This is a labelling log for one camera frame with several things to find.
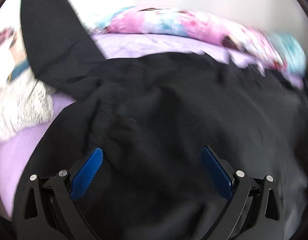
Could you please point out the black garment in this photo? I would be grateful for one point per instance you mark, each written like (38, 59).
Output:
(156, 117)

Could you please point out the purple fleece blanket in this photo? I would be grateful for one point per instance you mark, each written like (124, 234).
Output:
(149, 45)

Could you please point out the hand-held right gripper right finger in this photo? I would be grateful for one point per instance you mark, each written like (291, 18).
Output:
(215, 172)

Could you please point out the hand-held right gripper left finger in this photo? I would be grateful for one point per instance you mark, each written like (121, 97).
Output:
(87, 172)

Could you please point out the white printed cloth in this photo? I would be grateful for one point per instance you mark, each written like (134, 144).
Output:
(6, 52)

